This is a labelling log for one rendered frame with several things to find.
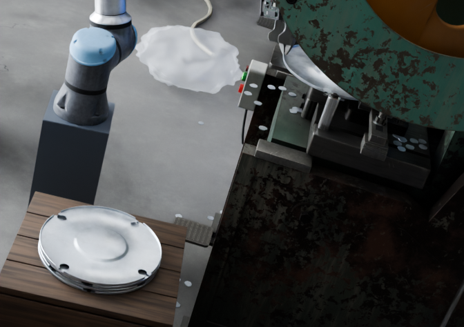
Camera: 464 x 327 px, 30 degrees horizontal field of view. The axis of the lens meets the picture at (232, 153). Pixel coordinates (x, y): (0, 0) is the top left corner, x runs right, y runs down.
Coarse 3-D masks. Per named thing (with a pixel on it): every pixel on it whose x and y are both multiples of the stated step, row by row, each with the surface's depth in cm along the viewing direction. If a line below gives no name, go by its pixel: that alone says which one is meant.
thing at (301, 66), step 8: (296, 48) 231; (288, 56) 226; (296, 56) 227; (304, 56) 228; (288, 64) 221; (296, 64) 222; (304, 64) 224; (312, 64) 225; (296, 72) 218; (304, 72) 219; (312, 72) 221; (320, 72) 221; (304, 80) 214; (312, 80) 217; (320, 80) 218; (328, 80) 219; (320, 88) 212; (336, 88) 216; (344, 96) 212
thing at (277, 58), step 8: (272, 56) 223; (280, 56) 225; (272, 64) 219; (280, 64) 220; (288, 72) 220; (312, 88) 223; (304, 96) 232; (312, 96) 224; (320, 96) 224; (304, 104) 226; (312, 104) 225; (304, 112) 227; (312, 112) 226
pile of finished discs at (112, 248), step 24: (72, 216) 212; (96, 216) 214; (120, 216) 217; (48, 240) 202; (72, 240) 204; (96, 240) 205; (120, 240) 208; (144, 240) 211; (48, 264) 196; (72, 264) 197; (96, 264) 199; (120, 264) 201; (144, 264) 203; (96, 288) 194; (120, 288) 196
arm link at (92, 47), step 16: (80, 32) 230; (96, 32) 231; (80, 48) 226; (96, 48) 226; (112, 48) 228; (80, 64) 227; (96, 64) 227; (112, 64) 233; (80, 80) 229; (96, 80) 230
